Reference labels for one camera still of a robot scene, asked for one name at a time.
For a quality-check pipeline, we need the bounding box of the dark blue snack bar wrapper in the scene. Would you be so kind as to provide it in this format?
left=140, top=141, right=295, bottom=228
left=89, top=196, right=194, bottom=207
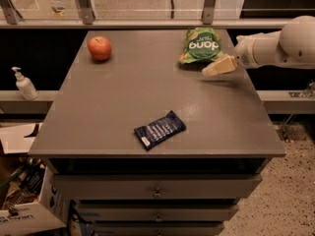
left=134, top=111, right=186, bottom=150

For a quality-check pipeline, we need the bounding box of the white cardboard box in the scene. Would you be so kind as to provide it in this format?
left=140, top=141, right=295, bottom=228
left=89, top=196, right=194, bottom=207
left=0, top=124, right=69, bottom=236

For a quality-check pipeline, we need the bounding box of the far left metal post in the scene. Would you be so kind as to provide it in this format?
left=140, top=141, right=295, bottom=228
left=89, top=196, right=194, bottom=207
left=0, top=0, right=22, bottom=25

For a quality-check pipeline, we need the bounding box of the red apple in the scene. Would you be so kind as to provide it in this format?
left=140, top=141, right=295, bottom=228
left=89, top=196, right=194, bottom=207
left=88, top=36, right=112, bottom=61

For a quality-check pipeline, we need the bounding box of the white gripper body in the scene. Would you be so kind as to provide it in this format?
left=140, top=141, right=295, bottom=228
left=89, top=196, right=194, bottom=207
left=233, top=32, right=263, bottom=69

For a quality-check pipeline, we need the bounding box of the right metal railing post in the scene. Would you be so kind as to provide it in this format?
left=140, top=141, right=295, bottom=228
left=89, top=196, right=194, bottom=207
left=202, top=0, right=216, bottom=25

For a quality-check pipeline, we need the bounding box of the grey drawer cabinet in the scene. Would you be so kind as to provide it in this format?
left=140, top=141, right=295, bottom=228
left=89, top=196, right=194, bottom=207
left=31, top=29, right=284, bottom=236

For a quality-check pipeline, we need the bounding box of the left metal railing post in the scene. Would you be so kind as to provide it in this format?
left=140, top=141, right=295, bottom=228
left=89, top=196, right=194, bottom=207
left=76, top=0, right=95, bottom=25

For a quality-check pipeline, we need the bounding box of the metal railing post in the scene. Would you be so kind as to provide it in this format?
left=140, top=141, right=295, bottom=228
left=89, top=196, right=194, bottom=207
left=202, top=0, right=216, bottom=25
left=76, top=0, right=95, bottom=25

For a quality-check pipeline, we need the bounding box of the white pump soap bottle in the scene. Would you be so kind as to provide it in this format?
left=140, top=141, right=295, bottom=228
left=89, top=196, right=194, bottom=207
left=12, top=67, right=38, bottom=100

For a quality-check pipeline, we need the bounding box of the top grey drawer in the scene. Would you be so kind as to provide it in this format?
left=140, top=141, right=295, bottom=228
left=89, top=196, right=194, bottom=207
left=53, top=174, right=262, bottom=200

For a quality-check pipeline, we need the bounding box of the middle grey drawer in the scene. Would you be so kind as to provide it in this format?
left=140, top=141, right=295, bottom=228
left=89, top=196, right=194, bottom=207
left=77, top=204, right=238, bottom=222

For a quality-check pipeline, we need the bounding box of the bottom grey drawer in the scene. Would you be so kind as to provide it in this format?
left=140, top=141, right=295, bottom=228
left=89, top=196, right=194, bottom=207
left=94, top=223, right=223, bottom=236

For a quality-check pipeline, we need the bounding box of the grey drawer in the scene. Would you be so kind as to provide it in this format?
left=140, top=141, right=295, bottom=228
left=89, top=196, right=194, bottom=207
left=53, top=174, right=262, bottom=200
left=94, top=223, right=223, bottom=236
left=77, top=204, right=238, bottom=222

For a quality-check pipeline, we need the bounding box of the green rice chip bag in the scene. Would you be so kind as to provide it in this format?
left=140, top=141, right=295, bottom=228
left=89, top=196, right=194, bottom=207
left=178, top=28, right=223, bottom=64

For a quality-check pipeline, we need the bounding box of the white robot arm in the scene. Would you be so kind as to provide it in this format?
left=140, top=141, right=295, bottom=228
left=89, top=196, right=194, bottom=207
left=202, top=16, right=315, bottom=77

